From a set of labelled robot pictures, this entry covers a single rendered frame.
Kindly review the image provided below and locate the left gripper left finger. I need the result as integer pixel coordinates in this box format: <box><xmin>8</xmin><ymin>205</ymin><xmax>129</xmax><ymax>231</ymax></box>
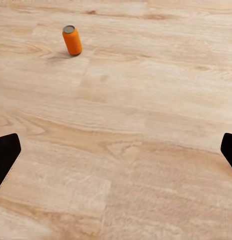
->
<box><xmin>0</xmin><ymin>133</ymin><xmax>21</xmax><ymax>185</ymax></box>

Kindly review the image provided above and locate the can of soda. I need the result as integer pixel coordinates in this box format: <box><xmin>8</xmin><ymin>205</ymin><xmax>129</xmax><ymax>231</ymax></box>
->
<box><xmin>62</xmin><ymin>25</ymin><xmax>83</xmax><ymax>56</ymax></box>

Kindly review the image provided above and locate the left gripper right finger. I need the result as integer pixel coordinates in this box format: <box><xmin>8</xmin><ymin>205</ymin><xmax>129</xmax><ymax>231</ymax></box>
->
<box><xmin>220</xmin><ymin>133</ymin><xmax>232</xmax><ymax>166</ymax></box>

